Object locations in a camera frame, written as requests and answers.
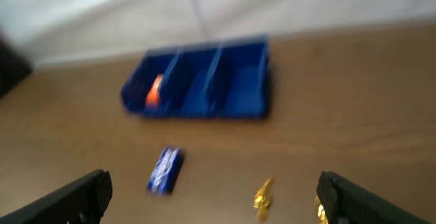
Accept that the orange candy box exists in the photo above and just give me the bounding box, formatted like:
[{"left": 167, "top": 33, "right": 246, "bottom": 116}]
[{"left": 144, "top": 74, "right": 165, "bottom": 110}]

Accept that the blue tray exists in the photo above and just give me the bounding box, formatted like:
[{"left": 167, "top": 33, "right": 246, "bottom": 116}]
[{"left": 119, "top": 35, "right": 273, "bottom": 121}]

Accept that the blue candy pack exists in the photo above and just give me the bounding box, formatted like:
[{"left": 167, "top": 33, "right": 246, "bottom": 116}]
[{"left": 146, "top": 146, "right": 186, "bottom": 197}]

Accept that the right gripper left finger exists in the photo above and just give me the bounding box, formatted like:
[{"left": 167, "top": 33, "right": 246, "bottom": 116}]
[{"left": 0, "top": 169, "right": 114, "bottom": 224}]

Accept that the gold candy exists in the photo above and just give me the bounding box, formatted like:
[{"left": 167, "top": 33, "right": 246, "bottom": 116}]
[
  {"left": 253, "top": 177, "right": 275, "bottom": 222},
  {"left": 313, "top": 195, "right": 330, "bottom": 224}
]

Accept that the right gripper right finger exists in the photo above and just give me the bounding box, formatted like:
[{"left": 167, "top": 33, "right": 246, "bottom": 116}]
[{"left": 316, "top": 170, "right": 434, "bottom": 224}]

